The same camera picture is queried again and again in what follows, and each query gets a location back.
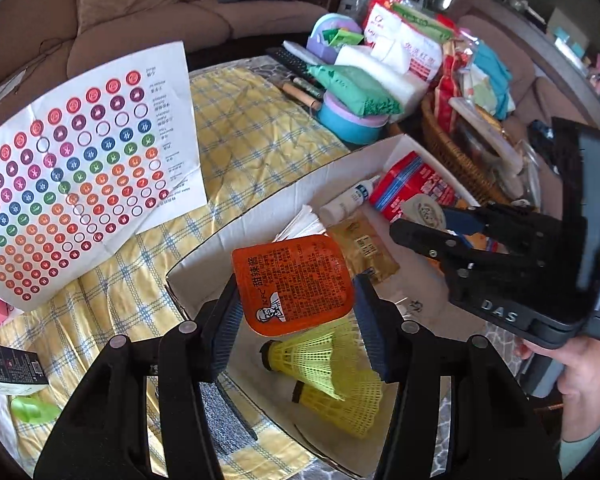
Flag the white cardboard box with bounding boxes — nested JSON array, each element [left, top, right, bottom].
[[165, 134, 486, 478]]

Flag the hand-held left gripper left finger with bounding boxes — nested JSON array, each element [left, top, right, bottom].
[[32, 276, 246, 480]]

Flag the colourful dot sticker sheet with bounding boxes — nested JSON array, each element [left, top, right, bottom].
[[0, 40, 208, 313]]

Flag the wicker basket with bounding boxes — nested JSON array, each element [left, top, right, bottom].
[[420, 92, 531, 206]]

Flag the white tissue pack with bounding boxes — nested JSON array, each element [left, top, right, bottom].
[[334, 40, 431, 113]]

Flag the brown sofa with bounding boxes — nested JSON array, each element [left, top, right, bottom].
[[0, 0, 331, 126]]

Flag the teal cloth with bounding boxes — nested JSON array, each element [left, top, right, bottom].
[[472, 42, 516, 121]]

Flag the person's right hand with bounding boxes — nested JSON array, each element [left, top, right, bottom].
[[519, 335, 600, 413]]

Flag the white plastic bottle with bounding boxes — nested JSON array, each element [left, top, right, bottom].
[[320, 176, 382, 222]]

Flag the blue pot with purple lid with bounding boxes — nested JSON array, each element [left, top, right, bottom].
[[317, 92, 390, 145]]

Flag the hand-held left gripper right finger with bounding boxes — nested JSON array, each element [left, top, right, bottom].
[[352, 272, 563, 480]]

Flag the orange sauce packet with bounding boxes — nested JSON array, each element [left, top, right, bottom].
[[231, 235, 356, 337]]

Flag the green plastic item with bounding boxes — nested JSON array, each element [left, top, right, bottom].
[[10, 395, 61, 426]]

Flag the red and white bag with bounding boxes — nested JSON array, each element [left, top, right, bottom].
[[362, 0, 446, 83]]

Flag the red biscuit tin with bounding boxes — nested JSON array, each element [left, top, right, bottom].
[[369, 151, 458, 223]]

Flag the yellow plaid cloth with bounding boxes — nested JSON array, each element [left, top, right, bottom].
[[0, 67, 351, 476]]

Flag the grey sandpaper strip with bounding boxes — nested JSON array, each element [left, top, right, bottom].
[[200, 375, 258, 448]]

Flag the white paper napkins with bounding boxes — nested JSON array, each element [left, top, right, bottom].
[[272, 205, 328, 243]]

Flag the person's right forearm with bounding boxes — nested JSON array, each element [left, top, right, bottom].
[[555, 400, 600, 480]]

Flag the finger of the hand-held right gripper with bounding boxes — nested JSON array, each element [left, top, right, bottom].
[[389, 217, 481, 281], [441, 201, 533, 242]]

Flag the yellow shuttlecock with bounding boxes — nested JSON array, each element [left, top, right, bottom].
[[259, 317, 381, 401], [292, 375, 384, 439]]

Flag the green packet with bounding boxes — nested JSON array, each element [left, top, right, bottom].
[[307, 64, 403, 120]]

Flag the purple plastic container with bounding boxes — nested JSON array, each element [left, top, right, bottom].
[[307, 12, 366, 61]]

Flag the brown sachet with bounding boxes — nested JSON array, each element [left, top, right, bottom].
[[326, 210, 400, 283]]

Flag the black remote control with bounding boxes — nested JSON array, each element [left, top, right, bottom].
[[266, 46, 311, 68]]

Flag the wooden handled tool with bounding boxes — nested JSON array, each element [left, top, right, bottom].
[[280, 80, 323, 111]]

